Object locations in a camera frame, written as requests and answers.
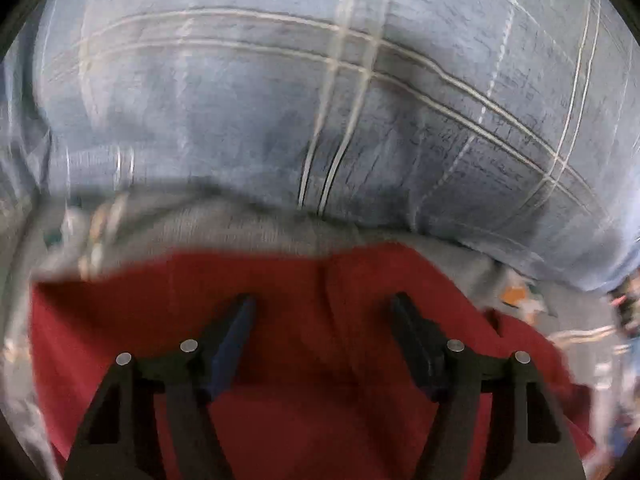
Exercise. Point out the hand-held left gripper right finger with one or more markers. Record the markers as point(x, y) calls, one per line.
point(413, 340)

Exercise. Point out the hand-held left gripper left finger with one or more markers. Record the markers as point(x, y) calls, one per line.
point(231, 340)

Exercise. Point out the red small cloth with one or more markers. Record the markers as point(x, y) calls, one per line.
point(320, 340)

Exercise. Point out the grey printed bed sheet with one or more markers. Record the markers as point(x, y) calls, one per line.
point(240, 230)

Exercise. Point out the blue plaid pillow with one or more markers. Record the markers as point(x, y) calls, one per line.
point(310, 90)

